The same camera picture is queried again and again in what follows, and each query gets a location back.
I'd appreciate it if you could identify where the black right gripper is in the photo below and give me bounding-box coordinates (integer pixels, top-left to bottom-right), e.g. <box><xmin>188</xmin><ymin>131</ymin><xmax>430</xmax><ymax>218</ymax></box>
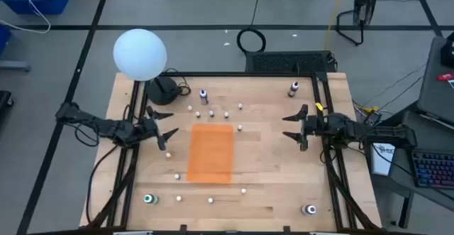
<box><xmin>282</xmin><ymin>104</ymin><xmax>326</xmax><ymax>152</ymax></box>

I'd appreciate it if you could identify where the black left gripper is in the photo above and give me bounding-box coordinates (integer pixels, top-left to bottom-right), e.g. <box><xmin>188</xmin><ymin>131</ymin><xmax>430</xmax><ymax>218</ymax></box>
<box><xmin>129</xmin><ymin>106</ymin><xmax>180</xmax><ymax>151</ymax></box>

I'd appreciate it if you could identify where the large black food-colouring bottle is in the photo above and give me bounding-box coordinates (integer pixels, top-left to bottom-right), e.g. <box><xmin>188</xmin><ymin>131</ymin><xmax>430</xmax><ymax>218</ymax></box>
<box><xmin>287</xmin><ymin>81</ymin><xmax>300</xmax><ymax>98</ymax></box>

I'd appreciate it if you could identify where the large purple food-colouring bottle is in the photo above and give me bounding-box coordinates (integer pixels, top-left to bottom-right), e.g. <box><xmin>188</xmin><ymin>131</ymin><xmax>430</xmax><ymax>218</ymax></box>
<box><xmin>301</xmin><ymin>204</ymin><xmax>318</xmax><ymax>217</ymax></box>

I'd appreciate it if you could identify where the orange translucent plastic bin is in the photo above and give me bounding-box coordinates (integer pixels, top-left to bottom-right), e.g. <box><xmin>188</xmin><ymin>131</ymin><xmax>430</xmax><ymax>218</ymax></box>
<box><xmin>187</xmin><ymin>123</ymin><xmax>236</xmax><ymax>185</ymax></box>

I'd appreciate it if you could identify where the black perforated crate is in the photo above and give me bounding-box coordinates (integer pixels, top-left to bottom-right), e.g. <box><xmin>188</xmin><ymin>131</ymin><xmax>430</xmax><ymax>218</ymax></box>
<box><xmin>245</xmin><ymin>50</ymin><xmax>338</xmax><ymax>75</ymax></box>

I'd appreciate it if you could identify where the white globe lamp black base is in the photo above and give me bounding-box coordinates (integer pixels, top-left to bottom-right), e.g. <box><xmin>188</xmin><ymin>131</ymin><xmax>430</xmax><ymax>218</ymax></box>
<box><xmin>112</xmin><ymin>28</ymin><xmax>184</xmax><ymax>106</ymax></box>

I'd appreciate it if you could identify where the white paper sheet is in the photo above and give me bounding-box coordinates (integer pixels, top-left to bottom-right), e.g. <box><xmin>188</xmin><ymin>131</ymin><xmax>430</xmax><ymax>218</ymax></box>
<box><xmin>370</xmin><ymin>142</ymin><xmax>397</xmax><ymax>177</ymax></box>

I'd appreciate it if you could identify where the dark grey side table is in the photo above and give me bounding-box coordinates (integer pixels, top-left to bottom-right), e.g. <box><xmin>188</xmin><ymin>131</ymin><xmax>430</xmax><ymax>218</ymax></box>
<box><xmin>416</xmin><ymin>35</ymin><xmax>454</xmax><ymax>126</ymax></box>

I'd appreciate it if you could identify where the backlit computer keyboard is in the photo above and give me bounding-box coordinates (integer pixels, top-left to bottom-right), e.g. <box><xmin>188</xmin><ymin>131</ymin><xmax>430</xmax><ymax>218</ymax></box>
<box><xmin>411</xmin><ymin>148</ymin><xmax>454</xmax><ymax>190</ymax></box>

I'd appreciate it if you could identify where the dark grey workstation desk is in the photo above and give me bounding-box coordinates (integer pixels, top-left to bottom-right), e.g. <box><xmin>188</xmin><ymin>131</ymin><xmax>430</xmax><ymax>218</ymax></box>
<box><xmin>367</xmin><ymin>110</ymin><xmax>454</xmax><ymax>229</ymax></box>

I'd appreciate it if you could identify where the grey stand foot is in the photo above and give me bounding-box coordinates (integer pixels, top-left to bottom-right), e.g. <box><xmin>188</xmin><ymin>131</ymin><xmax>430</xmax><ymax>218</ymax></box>
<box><xmin>0</xmin><ymin>60</ymin><xmax>31</xmax><ymax>73</ymax></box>

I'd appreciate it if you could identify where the black desk device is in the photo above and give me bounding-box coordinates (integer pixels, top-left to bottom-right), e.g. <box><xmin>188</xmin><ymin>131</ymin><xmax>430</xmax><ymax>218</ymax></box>
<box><xmin>441</xmin><ymin>32</ymin><xmax>454</xmax><ymax>69</ymax></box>

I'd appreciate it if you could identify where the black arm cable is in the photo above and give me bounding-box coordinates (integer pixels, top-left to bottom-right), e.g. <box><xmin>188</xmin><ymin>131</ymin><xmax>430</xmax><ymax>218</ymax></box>
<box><xmin>86</xmin><ymin>143</ymin><xmax>121</xmax><ymax>225</ymax></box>

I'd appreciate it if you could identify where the coiled black cable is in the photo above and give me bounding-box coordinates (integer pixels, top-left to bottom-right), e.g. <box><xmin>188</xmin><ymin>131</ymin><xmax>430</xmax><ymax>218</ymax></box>
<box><xmin>236</xmin><ymin>0</ymin><xmax>267</xmax><ymax>54</ymax></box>

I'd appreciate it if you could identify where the yellow cord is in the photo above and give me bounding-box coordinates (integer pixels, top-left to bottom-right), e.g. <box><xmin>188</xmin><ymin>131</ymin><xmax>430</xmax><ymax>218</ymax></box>
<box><xmin>324</xmin><ymin>0</ymin><xmax>348</xmax><ymax>50</ymax></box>

